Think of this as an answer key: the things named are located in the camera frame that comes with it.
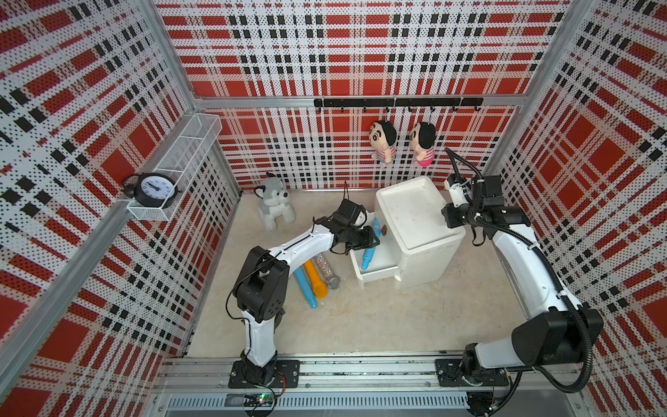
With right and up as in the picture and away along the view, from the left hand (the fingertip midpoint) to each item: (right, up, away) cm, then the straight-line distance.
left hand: (378, 241), depth 88 cm
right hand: (+22, +11, -8) cm, 26 cm away
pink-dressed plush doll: (+17, +38, +6) cm, 42 cm away
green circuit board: (-35, -42, -19) cm, 57 cm away
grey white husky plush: (-40, +14, +11) cm, 43 cm away
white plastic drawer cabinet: (+10, +6, -8) cm, 14 cm away
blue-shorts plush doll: (+2, +37, +2) cm, 37 cm away
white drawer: (+2, -7, 0) cm, 7 cm away
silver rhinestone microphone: (-16, -14, 0) cm, 21 cm away
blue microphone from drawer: (-3, -4, -4) cm, 6 cm away
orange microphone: (-21, -16, -1) cm, 26 cm away
